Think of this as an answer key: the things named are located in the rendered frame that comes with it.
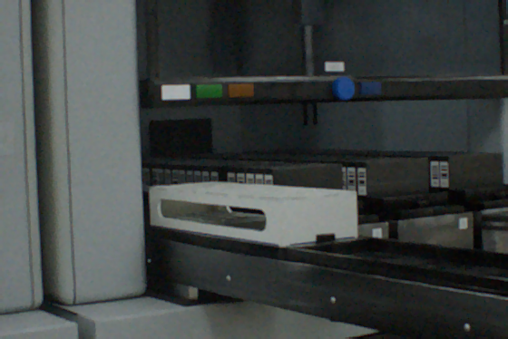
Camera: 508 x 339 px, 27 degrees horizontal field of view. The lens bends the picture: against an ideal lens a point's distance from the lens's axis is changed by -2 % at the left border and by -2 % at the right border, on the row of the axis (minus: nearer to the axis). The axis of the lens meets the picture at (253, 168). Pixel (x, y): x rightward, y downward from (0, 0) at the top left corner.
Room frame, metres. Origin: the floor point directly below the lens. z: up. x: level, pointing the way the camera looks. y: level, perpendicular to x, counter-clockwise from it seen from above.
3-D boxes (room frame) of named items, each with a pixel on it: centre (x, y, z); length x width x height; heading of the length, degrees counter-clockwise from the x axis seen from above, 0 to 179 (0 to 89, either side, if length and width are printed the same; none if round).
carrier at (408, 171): (1.46, -0.19, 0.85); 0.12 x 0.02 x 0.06; 122
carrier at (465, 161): (1.55, -0.32, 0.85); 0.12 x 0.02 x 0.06; 122
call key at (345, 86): (1.39, -0.12, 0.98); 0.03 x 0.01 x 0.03; 123
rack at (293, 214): (1.22, 0.01, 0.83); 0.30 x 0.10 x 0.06; 33
